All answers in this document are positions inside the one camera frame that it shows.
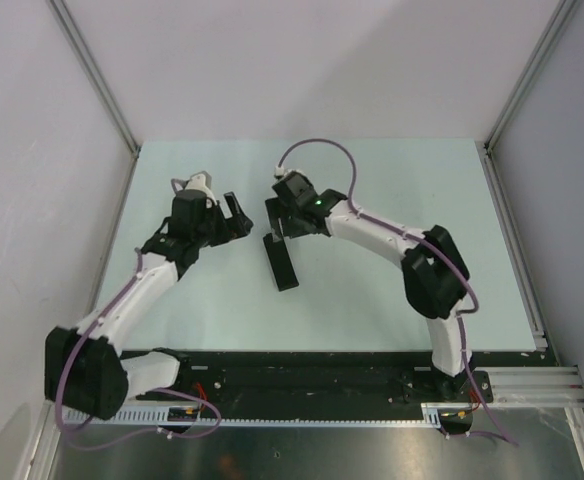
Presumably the black glasses case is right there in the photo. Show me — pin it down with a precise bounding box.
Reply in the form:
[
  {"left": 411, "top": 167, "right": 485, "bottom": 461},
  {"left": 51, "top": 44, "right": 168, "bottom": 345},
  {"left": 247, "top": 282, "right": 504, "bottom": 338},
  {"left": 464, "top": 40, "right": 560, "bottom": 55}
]
[{"left": 263, "top": 233, "right": 299, "bottom": 292}]

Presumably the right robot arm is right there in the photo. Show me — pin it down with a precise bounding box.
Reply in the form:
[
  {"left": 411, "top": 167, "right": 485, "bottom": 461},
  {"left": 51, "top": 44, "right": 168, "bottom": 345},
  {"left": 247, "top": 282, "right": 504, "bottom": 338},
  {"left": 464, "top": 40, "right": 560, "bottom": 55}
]
[{"left": 263, "top": 167, "right": 471, "bottom": 401}]

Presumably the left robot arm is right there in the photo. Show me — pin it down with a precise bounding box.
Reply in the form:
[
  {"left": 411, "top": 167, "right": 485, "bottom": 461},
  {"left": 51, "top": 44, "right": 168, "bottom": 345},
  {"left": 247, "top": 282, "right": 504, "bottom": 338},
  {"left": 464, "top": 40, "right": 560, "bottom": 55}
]
[{"left": 44, "top": 190, "right": 253, "bottom": 420}]

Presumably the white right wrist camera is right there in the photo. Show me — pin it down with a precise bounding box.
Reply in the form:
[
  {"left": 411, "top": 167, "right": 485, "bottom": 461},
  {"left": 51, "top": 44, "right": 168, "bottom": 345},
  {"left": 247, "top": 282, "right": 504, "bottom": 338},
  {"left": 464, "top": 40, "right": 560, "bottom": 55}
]
[{"left": 274, "top": 166, "right": 298, "bottom": 181}]

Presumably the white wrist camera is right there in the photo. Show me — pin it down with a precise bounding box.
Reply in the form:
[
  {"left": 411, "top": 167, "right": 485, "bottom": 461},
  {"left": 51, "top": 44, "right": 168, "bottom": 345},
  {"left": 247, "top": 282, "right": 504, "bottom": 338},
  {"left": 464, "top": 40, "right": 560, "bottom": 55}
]
[
  {"left": 274, "top": 166, "right": 298, "bottom": 181},
  {"left": 175, "top": 171, "right": 218, "bottom": 208}
]

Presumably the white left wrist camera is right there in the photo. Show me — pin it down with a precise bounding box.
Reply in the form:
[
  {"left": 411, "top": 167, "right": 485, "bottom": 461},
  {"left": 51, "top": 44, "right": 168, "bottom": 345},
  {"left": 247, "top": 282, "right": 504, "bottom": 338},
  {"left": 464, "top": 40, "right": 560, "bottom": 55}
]
[{"left": 175, "top": 171, "right": 218, "bottom": 208}]

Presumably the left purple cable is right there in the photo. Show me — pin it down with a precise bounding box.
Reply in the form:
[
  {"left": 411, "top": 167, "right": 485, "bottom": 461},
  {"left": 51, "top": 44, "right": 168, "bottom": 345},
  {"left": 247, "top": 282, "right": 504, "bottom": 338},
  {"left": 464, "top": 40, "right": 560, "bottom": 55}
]
[{"left": 54, "top": 177, "right": 223, "bottom": 452}]

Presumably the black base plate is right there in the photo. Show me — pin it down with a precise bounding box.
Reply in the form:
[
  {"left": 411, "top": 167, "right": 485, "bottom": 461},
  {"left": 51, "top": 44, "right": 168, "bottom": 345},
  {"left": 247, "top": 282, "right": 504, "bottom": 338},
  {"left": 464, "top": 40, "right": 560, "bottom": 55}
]
[{"left": 104, "top": 351, "right": 557, "bottom": 426}]

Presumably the left aluminium corner post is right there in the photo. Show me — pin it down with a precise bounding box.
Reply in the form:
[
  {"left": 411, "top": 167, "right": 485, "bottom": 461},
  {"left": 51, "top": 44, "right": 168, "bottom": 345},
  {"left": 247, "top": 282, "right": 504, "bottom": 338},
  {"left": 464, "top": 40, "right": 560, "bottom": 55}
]
[{"left": 46, "top": 0, "right": 141, "bottom": 159}]

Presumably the aluminium corner post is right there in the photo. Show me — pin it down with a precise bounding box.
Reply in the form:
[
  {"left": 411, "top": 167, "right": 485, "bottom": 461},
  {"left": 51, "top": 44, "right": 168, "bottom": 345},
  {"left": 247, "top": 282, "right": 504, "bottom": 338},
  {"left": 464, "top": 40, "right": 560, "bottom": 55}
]
[
  {"left": 483, "top": 0, "right": 582, "bottom": 153},
  {"left": 46, "top": 0, "right": 141, "bottom": 159}
]

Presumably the white slotted cable duct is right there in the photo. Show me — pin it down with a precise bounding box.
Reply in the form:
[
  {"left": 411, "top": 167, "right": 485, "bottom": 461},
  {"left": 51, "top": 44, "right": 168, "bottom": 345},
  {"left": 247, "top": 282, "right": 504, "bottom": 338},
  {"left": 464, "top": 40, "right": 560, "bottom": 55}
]
[{"left": 62, "top": 402, "right": 444, "bottom": 429}]

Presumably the right aluminium corner post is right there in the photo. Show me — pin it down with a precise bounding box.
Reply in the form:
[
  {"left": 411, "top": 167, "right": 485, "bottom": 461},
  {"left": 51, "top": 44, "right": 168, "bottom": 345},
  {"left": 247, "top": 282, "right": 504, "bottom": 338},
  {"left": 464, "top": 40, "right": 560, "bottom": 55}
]
[{"left": 483, "top": 0, "right": 582, "bottom": 153}]

